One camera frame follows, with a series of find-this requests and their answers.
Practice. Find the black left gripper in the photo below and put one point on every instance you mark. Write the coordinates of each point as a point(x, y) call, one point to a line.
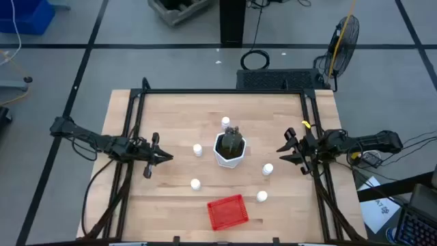
point(150, 155)

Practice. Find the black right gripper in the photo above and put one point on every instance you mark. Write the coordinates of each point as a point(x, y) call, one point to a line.
point(310, 147)

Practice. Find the white ball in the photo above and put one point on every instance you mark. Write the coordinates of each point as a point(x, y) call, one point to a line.
point(267, 169)
point(261, 196)
point(195, 184)

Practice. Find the white pill bottle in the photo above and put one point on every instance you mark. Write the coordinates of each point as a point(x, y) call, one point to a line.
point(197, 149)
point(225, 121)

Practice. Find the red plastic mesh basket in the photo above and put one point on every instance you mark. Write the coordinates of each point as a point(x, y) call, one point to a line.
point(227, 212)

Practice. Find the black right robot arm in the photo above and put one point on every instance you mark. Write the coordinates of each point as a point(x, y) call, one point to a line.
point(375, 140)

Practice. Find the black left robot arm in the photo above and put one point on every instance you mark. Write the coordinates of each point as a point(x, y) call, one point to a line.
point(85, 135)

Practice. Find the green cactus plant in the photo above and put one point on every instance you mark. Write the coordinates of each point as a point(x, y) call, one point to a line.
point(232, 141)

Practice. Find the white hexagonal plant pot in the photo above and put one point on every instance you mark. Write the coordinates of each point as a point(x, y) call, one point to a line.
point(226, 162)

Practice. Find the black perforated computer case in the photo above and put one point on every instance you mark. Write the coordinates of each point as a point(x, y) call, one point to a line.
point(273, 79)

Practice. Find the black power adapter box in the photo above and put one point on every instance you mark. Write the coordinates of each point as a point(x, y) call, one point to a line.
point(372, 159)

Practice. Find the white paper sheet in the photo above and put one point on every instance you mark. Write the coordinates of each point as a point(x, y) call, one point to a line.
point(379, 212)

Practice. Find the black beam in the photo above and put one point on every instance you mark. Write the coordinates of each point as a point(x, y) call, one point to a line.
point(392, 188)

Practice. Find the black floor fan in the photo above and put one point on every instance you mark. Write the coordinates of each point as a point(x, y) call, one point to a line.
point(345, 44)

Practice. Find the grey moulded packing crate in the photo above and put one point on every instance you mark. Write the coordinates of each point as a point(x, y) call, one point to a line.
point(177, 16)

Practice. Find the dark laptop lid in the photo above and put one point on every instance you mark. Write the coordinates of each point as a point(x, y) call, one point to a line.
point(425, 200)

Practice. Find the dark backlit keyboard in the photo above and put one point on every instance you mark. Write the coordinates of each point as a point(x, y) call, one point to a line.
point(416, 229)

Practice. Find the grey stand foot with castor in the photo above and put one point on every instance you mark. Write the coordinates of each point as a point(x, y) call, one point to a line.
point(13, 84)

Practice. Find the blue plastic bin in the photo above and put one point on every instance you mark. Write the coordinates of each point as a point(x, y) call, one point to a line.
point(24, 17)

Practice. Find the black aluminium table frame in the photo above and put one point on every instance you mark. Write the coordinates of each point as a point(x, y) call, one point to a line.
point(222, 91)

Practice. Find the black upright post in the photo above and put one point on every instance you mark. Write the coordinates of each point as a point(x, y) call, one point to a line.
point(233, 24)

